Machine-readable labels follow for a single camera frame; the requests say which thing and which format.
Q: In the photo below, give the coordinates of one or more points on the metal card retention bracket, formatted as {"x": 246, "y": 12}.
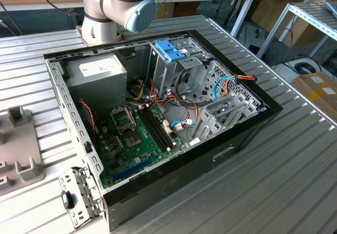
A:
{"x": 81, "y": 191}

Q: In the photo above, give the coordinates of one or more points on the CPU socket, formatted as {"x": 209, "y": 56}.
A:
{"x": 133, "y": 140}

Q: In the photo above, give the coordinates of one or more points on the black open PC case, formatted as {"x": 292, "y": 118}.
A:
{"x": 184, "y": 181}

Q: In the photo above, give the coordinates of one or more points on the metal disk bay cage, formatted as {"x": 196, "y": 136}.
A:
{"x": 163, "y": 73}

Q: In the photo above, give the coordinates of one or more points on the black latch knob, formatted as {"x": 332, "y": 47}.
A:
{"x": 67, "y": 199}

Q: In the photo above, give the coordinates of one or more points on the black tripod pole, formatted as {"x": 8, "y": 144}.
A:
{"x": 237, "y": 2}

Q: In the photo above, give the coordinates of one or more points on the plain cardboard box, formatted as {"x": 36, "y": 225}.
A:
{"x": 266, "y": 10}

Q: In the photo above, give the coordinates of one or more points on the blue expansion slot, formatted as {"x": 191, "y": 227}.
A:
{"x": 134, "y": 168}

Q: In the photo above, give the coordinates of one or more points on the cardboard box with labels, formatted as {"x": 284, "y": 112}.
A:
{"x": 316, "y": 91}

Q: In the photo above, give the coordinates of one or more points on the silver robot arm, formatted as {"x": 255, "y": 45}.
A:
{"x": 100, "y": 4}

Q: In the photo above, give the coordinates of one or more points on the grey parts rack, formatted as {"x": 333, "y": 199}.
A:
{"x": 21, "y": 144}

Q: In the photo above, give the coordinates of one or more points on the green motherboard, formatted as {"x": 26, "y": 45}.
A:
{"x": 147, "y": 153}

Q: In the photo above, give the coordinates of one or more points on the black RAM slot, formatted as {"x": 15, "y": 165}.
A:
{"x": 155, "y": 132}
{"x": 162, "y": 128}

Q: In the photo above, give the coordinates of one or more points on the grey power supply unit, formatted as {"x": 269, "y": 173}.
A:
{"x": 97, "y": 91}

